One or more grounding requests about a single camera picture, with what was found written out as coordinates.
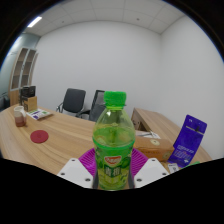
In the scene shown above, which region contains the pink and white mug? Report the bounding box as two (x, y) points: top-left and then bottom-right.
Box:
(13, 105), (28, 128)

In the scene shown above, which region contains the small brown cardboard box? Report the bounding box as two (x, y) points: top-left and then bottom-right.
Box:
(22, 96), (38, 113)

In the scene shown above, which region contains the purple package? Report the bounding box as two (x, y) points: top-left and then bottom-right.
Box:
(167, 114), (208, 168)

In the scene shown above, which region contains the black mesh office chair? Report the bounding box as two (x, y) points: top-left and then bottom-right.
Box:
(78, 89), (107, 123)

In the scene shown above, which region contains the green drink bottle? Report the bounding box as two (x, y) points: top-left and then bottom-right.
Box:
(91, 90), (136, 192)

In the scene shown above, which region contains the white green purple leaflet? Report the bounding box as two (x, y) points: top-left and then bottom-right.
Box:
(26, 108), (54, 121)

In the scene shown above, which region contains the small white blue packet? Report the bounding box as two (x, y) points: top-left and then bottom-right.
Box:
(167, 162), (181, 174)

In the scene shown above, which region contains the ceiling light panel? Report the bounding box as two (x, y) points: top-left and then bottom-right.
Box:
(26, 15), (43, 29)

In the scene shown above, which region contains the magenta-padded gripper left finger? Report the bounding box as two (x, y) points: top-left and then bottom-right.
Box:
(56, 147), (100, 190)

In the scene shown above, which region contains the white paper sheet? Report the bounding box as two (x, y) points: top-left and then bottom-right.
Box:
(134, 129), (162, 140)

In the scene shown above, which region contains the wooden side desk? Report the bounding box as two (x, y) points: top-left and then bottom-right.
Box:
(130, 107), (188, 141)

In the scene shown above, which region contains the wooden shelf unit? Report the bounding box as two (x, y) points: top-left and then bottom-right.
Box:
(8, 47), (39, 107)

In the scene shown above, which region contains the flat round red coaster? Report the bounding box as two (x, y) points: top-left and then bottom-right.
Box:
(29, 129), (50, 144)

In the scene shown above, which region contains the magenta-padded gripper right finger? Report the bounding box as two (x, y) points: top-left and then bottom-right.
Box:
(128, 147), (170, 190)

